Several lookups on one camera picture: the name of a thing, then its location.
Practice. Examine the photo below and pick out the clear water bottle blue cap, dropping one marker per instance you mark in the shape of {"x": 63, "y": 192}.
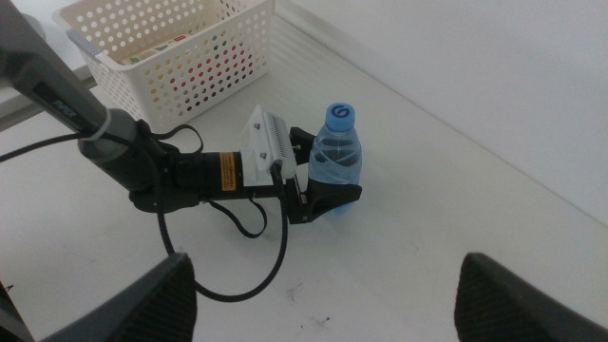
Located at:
{"x": 339, "y": 142}

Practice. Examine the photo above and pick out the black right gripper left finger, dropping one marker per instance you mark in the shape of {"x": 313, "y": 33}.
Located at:
{"x": 152, "y": 309}

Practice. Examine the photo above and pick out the red soda can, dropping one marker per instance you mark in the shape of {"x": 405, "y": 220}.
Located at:
{"x": 199, "y": 85}

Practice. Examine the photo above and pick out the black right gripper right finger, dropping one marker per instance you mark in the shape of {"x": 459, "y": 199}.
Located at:
{"x": 499, "y": 309}

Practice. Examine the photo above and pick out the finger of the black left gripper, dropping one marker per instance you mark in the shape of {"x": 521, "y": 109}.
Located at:
{"x": 303, "y": 138}
{"x": 332, "y": 195}

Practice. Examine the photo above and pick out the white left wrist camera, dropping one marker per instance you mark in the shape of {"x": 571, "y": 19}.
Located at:
{"x": 266, "y": 138}

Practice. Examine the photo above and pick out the white perforated plastic basket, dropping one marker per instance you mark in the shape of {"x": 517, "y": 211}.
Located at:
{"x": 119, "y": 76}

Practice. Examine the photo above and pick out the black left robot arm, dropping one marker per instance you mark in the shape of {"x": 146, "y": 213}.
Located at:
{"x": 47, "y": 81}

